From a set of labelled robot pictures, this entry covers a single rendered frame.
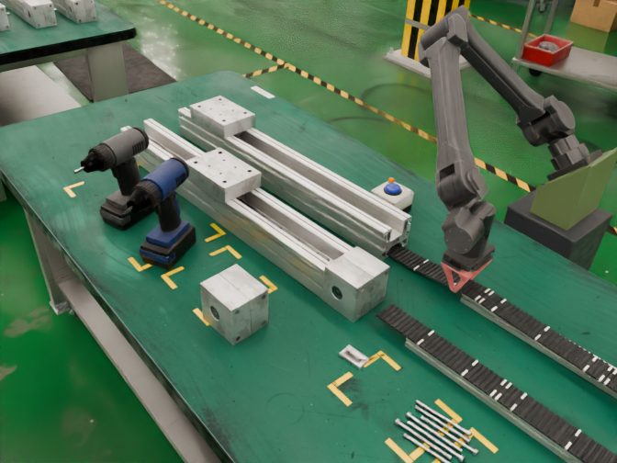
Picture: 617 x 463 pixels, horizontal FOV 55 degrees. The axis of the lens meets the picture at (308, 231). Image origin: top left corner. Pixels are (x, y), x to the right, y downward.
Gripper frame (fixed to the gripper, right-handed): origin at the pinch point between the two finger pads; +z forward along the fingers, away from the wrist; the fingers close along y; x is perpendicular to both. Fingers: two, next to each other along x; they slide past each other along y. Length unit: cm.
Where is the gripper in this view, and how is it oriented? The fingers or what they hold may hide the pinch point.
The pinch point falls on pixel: (461, 282)
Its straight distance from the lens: 131.8
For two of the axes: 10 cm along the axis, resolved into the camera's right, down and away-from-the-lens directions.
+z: -0.5, 8.0, 5.9
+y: -7.1, 3.9, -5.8
